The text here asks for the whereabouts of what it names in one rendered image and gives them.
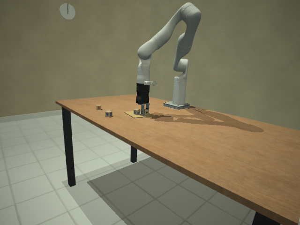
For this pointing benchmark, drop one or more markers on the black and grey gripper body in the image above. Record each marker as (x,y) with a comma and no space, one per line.
(143,88)

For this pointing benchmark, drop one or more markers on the tan flat mat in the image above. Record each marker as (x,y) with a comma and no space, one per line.
(131,113)

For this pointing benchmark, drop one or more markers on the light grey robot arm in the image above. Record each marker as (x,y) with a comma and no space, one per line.
(191,15)

